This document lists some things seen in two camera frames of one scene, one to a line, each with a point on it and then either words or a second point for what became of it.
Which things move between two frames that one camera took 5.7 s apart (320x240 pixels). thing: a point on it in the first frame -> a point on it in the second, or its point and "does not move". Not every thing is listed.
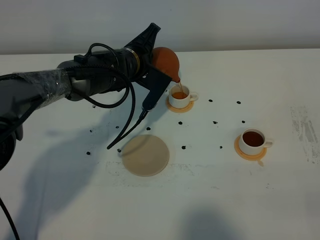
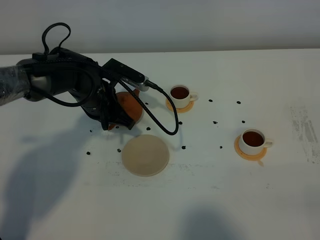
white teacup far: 180,96 does not move
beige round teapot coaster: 145,155 does not move
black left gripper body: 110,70 -> 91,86
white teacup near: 252,141 does not move
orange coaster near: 250,157 does not move
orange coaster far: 187,108 does not move
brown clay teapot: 166,61 -> 130,105
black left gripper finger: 144,43 -> 120,117
